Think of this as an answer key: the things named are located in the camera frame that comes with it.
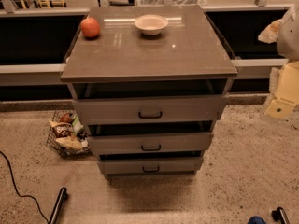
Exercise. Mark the grey top drawer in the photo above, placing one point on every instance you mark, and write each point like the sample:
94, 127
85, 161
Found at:
150, 110

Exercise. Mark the grey drawer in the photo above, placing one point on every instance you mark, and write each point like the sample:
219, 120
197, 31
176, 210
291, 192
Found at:
146, 143
150, 166
150, 110

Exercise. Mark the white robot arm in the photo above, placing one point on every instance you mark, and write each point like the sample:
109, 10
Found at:
288, 34

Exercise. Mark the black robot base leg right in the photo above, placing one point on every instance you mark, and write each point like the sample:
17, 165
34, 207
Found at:
280, 215

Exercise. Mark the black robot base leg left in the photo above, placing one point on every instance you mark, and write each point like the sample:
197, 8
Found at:
61, 198

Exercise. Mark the grey drawer cabinet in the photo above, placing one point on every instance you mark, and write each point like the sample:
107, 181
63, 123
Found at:
185, 59

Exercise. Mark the grey middle drawer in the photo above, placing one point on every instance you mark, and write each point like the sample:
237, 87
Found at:
146, 143

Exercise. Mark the grey bottom drawer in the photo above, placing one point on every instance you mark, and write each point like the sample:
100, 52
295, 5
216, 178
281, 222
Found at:
150, 166

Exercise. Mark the white bowl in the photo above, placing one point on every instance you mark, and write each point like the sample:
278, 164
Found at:
151, 24

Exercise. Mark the red apple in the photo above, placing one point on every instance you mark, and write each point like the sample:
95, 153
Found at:
90, 27

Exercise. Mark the blue object on floor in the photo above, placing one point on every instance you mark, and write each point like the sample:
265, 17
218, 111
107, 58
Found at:
256, 220

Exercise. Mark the red can in basket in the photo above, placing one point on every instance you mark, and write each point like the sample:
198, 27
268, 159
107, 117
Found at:
67, 118

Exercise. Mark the snack bag in basket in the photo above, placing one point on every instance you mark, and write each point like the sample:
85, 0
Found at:
69, 142

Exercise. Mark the black wire basket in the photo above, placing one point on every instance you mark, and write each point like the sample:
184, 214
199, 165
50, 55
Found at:
67, 135

